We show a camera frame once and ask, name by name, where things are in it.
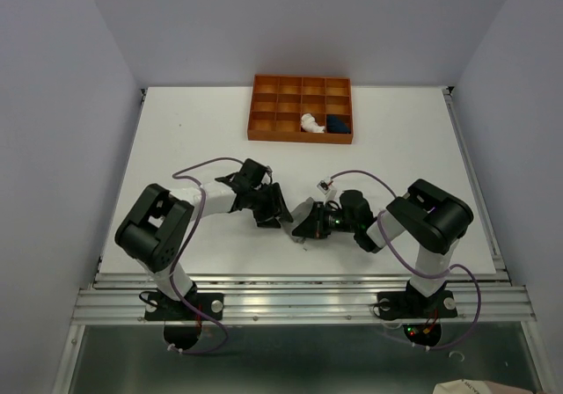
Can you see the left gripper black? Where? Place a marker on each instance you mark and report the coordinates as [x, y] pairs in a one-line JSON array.
[[268, 221]]

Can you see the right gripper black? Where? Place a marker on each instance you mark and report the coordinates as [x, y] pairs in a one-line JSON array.
[[313, 226]]

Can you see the white pink grey underwear pile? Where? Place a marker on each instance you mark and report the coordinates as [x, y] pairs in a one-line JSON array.
[[310, 125]]

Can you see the navy blue underwear white trim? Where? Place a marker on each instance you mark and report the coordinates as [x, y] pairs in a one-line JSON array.
[[336, 124]]

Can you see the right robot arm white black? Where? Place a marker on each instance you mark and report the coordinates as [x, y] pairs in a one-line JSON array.
[[435, 219]]

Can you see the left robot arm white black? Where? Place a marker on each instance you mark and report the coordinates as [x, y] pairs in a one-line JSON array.
[[157, 228]]

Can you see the orange compartment tray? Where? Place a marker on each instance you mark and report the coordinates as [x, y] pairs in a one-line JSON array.
[[279, 101]]

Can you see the white pink bag corner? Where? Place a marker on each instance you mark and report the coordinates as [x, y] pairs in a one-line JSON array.
[[464, 386]]

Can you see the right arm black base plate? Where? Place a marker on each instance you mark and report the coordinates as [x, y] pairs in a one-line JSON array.
[[394, 305]]

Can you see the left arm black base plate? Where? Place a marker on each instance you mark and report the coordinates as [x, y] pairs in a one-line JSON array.
[[160, 308]]

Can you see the aluminium rail frame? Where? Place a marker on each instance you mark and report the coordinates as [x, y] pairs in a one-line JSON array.
[[314, 333]]

